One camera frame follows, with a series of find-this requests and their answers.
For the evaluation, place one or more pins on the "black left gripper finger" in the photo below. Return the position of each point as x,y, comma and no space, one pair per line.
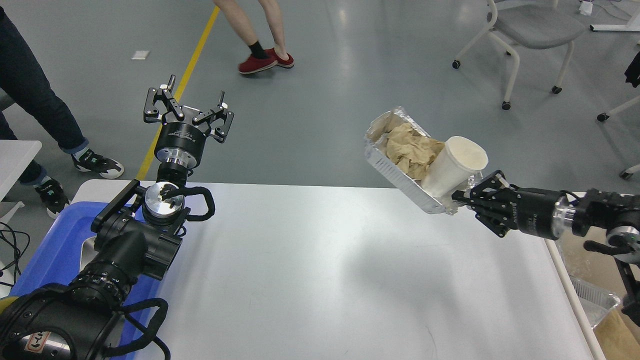
161,106
218,119

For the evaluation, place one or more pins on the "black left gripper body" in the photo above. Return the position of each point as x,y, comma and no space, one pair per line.
181,140

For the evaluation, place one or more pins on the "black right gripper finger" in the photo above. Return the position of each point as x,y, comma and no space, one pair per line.
483,190
497,222

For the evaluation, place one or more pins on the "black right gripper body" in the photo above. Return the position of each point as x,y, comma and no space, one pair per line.
543,213

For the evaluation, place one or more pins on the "white paper cup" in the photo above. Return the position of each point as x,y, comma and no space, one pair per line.
459,159

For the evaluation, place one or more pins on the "brown paper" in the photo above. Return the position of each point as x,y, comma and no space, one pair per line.
403,142

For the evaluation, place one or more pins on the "aluminium foil container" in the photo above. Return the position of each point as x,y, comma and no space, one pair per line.
411,188

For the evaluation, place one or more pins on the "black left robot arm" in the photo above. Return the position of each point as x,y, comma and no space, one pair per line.
138,233

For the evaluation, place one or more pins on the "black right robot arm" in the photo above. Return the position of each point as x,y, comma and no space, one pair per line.
501,207

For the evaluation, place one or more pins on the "white plastic bin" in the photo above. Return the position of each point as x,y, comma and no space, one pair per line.
615,337

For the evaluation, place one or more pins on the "person in dark jeans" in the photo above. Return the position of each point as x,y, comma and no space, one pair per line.
23,80

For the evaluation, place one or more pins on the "white side table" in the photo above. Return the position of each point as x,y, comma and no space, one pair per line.
15,156

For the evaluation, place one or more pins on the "white office chair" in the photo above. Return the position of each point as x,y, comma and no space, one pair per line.
532,26

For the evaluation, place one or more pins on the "blue plastic tray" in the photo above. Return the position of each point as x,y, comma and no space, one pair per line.
60,257

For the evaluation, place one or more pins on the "blue HOME mug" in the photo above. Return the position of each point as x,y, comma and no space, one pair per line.
5,302

